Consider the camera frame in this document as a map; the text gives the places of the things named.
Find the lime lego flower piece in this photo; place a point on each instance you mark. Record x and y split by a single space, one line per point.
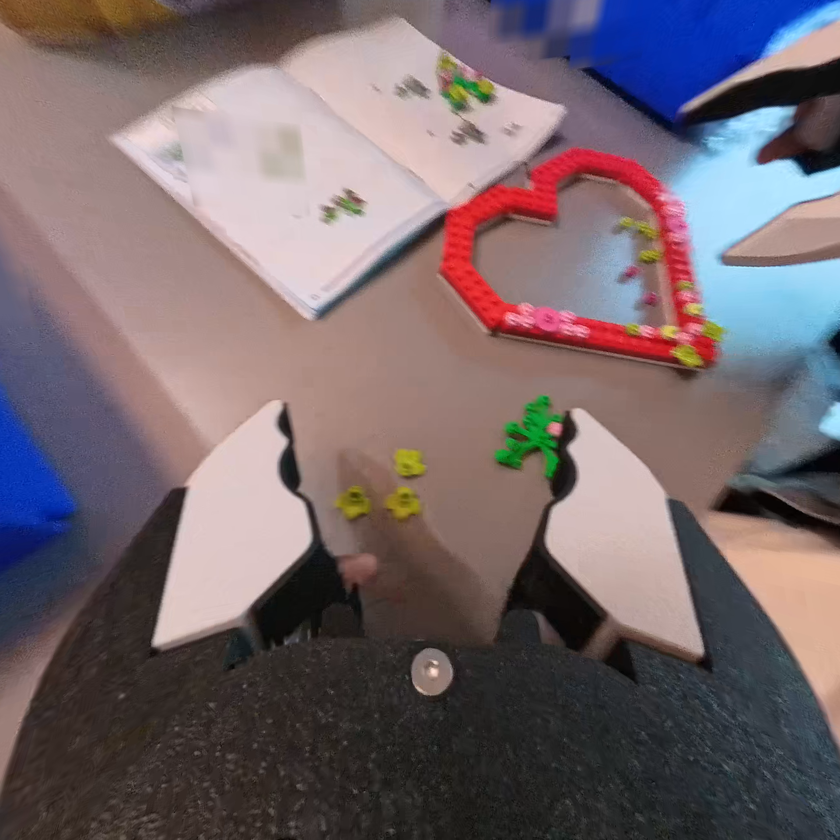
402 504
410 463
353 502

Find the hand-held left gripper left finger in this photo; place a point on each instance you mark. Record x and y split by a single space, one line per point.
236 525

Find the red heart lego frame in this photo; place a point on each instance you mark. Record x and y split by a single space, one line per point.
472 229

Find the lego instruction booklet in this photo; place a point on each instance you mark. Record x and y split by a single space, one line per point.
380 170

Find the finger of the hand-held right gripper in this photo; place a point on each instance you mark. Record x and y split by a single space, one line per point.
774 72
800 236

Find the beige printed shirt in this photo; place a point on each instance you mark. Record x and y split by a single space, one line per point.
787 590

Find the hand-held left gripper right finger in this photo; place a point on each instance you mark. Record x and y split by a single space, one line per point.
623 538

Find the yellow plastic bin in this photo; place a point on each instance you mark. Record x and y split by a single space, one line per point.
79 16

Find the blue plastic bin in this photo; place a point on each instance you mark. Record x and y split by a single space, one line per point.
689 52
26 492

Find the green lego vine piece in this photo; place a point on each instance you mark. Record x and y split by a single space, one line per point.
525 433

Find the person's right hand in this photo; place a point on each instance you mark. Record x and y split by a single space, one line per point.
807 131

